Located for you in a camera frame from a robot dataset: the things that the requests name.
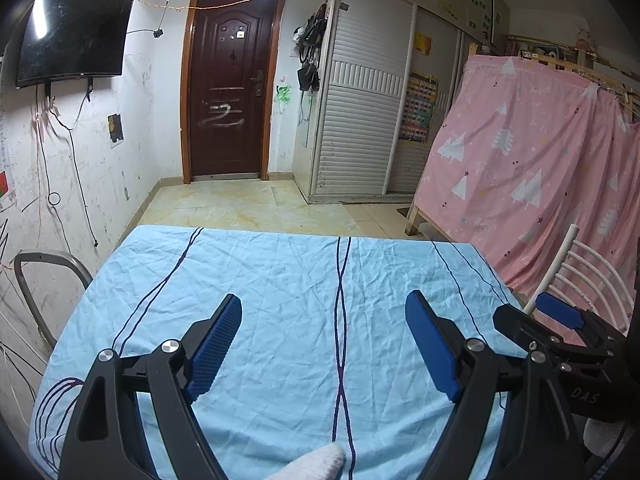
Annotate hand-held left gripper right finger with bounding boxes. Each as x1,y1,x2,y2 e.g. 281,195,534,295
405,290,594,480

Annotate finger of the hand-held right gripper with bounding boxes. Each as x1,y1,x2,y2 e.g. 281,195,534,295
492,304,563,358
535,294,627,348

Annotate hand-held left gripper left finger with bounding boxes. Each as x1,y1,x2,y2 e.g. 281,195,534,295
59,294,244,480

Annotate person's right hand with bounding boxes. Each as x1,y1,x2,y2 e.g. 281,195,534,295
582,412,637,457

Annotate person's left hand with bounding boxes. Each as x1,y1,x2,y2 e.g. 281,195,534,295
272,442,347,480

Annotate white metal chair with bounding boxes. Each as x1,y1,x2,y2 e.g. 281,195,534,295
534,224,637,332

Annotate light blue striped sheet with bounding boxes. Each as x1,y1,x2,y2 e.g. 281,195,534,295
27,225,527,480

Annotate pink tree print curtain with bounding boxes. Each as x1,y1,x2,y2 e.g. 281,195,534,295
414,55,640,322

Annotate grey metal chair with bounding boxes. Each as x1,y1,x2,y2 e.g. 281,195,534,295
14,252,94,352

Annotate white slatted wardrobe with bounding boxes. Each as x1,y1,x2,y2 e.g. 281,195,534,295
292,0,511,207

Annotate colourful grid chart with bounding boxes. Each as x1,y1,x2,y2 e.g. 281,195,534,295
400,72,439,144

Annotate dark brown door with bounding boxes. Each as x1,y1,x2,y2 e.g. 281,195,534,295
181,0,289,184

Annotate black hanging bags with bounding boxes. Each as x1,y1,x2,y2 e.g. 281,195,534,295
295,2,331,92

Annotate wooden bed frame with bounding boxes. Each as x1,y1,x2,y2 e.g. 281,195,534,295
405,35,640,237

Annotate black wall cable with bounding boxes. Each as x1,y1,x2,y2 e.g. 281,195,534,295
50,87,99,249

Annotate white looped wall cable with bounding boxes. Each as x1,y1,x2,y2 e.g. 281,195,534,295
34,87,64,207

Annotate black wall television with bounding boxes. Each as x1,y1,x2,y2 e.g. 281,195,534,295
15,0,135,89

